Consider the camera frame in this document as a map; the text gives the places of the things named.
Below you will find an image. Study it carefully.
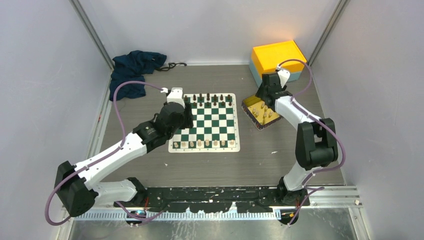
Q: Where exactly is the gold metal tin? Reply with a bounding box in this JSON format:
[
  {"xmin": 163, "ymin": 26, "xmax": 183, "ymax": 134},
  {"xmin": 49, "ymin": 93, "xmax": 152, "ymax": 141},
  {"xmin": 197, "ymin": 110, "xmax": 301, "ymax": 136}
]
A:
[{"xmin": 241, "ymin": 95, "xmax": 283, "ymax": 131}]

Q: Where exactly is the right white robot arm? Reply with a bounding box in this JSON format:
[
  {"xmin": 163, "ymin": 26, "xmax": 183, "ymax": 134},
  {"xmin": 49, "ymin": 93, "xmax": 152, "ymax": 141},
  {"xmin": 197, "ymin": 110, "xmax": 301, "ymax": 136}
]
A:
[{"xmin": 256, "ymin": 70, "xmax": 338, "ymax": 206}]

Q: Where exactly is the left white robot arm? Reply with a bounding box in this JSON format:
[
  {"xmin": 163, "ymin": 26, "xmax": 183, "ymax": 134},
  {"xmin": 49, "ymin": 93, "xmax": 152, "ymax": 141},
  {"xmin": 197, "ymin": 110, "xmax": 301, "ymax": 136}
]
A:
[{"xmin": 54, "ymin": 102, "xmax": 194, "ymax": 217}]

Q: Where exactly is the green white chess board mat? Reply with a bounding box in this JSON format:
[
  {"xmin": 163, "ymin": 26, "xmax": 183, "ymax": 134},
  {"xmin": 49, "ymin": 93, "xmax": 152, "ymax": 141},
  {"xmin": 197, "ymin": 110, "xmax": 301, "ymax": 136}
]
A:
[{"xmin": 168, "ymin": 93, "xmax": 241, "ymax": 154}]

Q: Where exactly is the light blue box base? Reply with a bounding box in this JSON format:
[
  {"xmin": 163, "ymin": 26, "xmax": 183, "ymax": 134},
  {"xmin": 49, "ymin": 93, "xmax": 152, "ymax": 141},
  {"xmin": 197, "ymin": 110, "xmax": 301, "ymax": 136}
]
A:
[{"xmin": 249, "ymin": 60, "xmax": 302, "ymax": 87}]

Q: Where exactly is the yellow box lid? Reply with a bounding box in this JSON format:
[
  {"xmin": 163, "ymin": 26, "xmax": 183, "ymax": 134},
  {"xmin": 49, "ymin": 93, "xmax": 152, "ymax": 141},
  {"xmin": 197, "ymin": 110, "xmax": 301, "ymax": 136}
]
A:
[{"xmin": 250, "ymin": 40, "xmax": 307, "ymax": 77}]

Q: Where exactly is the dark blue cloth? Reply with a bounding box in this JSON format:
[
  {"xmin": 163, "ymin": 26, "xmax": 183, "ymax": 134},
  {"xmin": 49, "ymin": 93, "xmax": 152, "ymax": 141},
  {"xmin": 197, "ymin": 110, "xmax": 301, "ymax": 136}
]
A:
[{"xmin": 109, "ymin": 50, "xmax": 167, "ymax": 101}]

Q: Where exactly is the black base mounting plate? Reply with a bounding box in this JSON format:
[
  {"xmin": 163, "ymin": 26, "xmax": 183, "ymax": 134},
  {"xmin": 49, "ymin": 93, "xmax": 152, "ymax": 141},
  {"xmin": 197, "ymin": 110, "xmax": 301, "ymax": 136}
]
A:
[{"xmin": 122, "ymin": 186, "xmax": 308, "ymax": 214}]

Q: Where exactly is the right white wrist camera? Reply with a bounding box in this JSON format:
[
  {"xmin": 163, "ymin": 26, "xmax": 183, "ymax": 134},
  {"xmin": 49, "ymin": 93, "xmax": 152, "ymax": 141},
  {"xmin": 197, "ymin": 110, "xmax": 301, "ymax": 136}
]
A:
[{"xmin": 275, "ymin": 67, "xmax": 291, "ymax": 87}]

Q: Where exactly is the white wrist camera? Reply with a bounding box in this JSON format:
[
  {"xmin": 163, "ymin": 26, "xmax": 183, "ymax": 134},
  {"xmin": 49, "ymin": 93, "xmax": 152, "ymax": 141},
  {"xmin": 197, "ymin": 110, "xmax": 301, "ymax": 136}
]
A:
[
  {"xmin": 160, "ymin": 87, "xmax": 185, "ymax": 108},
  {"xmin": 275, "ymin": 67, "xmax": 291, "ymax": 87}
]

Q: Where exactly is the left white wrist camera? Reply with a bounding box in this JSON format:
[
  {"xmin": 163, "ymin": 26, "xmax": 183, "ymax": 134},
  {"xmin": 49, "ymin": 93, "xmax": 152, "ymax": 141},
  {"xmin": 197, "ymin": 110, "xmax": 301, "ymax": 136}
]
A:
[{"xmin": 160, "ymin": 87, "xmax": 185, "ymax": 108}]

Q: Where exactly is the black cord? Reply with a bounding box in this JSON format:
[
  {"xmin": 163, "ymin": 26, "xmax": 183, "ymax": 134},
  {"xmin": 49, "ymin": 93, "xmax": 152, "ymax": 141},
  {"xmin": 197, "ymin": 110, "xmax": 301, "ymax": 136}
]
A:
[{"xmin": 155, "ymin": 61, "xmax": 188, "ymax": 72}]

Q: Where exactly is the aluminium front rail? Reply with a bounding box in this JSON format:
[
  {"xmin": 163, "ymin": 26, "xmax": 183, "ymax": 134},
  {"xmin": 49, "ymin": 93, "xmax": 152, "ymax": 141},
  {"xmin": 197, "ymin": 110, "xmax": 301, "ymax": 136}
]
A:
[{"xmin": 75, "ymin": 209, "xmax": 281, "ymax": 221}]

